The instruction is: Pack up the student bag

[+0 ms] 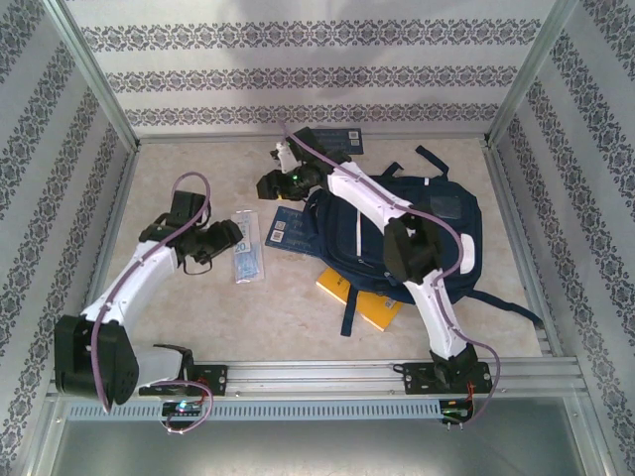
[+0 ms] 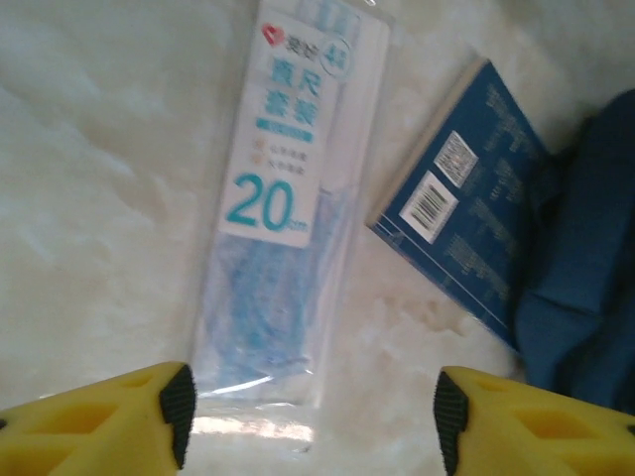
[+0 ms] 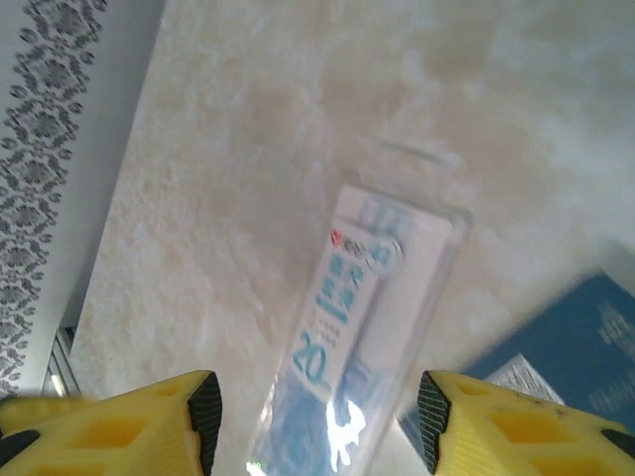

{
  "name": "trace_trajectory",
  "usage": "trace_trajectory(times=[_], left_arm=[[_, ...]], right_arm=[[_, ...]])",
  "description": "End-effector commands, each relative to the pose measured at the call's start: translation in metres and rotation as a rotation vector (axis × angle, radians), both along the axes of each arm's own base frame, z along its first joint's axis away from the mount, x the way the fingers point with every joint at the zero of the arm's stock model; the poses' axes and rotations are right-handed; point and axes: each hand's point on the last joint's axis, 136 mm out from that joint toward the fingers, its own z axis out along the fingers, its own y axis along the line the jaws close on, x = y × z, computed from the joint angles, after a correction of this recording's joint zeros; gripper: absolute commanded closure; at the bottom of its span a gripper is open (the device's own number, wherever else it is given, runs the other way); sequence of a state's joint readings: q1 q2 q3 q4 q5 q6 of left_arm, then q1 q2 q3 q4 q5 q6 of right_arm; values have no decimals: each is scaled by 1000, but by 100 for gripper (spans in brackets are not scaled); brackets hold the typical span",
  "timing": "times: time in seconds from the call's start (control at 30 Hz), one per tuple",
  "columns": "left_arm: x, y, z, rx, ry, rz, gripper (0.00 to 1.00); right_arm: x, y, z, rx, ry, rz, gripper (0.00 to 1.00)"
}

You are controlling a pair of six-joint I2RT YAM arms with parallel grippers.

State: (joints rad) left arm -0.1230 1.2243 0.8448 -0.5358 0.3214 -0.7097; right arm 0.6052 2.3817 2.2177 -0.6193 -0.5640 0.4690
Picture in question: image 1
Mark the blue pen refill pack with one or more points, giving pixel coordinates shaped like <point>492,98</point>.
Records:
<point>248,268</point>

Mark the navy blue notebook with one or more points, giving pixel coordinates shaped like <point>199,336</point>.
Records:
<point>347,141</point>
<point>290,230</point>

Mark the navy blue backpack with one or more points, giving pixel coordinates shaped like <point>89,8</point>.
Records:
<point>337,238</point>

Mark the yellow notebook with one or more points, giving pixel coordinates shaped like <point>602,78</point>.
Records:
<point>332,287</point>

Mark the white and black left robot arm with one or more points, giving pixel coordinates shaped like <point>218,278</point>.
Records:
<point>79,357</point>

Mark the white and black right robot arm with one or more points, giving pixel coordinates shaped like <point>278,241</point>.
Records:
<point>412,248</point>

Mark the left controller circuit board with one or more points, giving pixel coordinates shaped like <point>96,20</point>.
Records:
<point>181,408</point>

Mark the controller circuit board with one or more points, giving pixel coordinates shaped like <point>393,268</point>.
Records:
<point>454,411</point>
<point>181,408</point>

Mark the grey metal shelf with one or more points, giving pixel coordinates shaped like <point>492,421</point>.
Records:
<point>317,451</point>

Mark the right controller circuit board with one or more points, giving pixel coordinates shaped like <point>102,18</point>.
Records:
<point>454,411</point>

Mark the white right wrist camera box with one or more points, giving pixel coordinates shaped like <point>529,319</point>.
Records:
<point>285,156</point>

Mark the aluminium rear frame rail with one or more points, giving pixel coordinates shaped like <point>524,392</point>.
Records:
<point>223,137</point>

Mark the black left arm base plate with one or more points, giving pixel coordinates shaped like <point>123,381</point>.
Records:
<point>215,379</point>

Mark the aluminium mounting rail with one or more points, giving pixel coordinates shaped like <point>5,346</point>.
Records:
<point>312,379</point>

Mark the aluminium frame post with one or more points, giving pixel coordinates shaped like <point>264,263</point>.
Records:
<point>95,74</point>
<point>532,74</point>

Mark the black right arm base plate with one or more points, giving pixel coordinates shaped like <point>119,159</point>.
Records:
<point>417,379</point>

